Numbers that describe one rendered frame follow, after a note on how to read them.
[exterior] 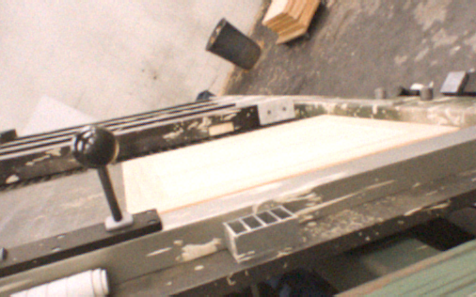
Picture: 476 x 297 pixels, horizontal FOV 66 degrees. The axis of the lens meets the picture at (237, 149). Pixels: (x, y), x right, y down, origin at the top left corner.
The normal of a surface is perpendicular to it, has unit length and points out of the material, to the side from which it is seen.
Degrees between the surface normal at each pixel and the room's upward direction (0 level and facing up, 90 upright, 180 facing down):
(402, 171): 90
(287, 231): 89
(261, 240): 89
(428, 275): 51
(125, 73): 90
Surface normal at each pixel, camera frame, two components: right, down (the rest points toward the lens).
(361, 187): 0.32, 0.14
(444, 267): -0.18, -0.96
